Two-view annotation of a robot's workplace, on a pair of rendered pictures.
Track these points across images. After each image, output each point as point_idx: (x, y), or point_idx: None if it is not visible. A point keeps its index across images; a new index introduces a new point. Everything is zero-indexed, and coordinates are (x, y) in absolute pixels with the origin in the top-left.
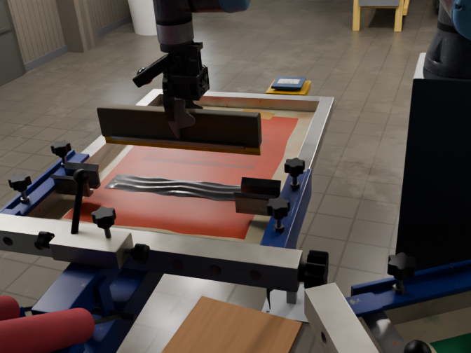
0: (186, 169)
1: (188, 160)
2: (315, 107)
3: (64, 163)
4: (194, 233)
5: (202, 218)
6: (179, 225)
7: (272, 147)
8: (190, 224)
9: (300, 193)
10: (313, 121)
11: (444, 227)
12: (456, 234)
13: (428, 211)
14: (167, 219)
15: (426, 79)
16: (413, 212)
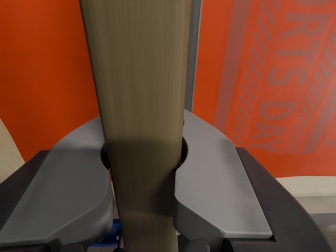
0: (200, 42)
1: (246, 30)
2: None
3: None
4: (9, 128)
5: (49, 127)
6: (12, 101)
7: (282, 163)
8: (27, 117)
9: (98, 245)
10: (332, 214)
11: (181, 242)
12: (180, 242)
13: (184, 247)
14: (16, 75)
15: None
16: (186, 238)
